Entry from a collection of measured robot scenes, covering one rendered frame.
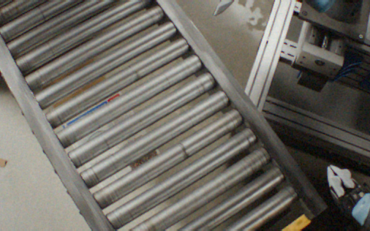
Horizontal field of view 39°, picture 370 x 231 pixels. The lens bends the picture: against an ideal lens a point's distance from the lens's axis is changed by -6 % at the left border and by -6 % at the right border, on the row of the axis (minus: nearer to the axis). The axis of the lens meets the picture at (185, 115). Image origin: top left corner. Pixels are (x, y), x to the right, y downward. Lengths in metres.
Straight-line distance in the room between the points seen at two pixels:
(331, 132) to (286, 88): 0.26
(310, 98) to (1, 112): 1.31
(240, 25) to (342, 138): 0.76
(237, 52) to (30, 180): 1.07
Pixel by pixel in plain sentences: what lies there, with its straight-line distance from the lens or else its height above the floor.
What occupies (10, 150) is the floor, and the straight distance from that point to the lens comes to 2.34.
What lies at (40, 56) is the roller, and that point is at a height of 0.80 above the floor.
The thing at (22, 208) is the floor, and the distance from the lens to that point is 2.26.
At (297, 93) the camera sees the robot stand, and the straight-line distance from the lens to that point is 2.23.
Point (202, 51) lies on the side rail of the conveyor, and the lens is 1.56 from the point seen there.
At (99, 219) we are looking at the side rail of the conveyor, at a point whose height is 0.80.
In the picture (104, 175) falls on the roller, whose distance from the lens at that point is 1.43.
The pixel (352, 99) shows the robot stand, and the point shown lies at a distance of 2.31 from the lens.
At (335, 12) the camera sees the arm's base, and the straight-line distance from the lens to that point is 1.68.
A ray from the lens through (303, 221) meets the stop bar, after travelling 1.43.
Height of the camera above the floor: 2.16
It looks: 68 degrees down
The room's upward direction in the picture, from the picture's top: 12 degrees clockwise
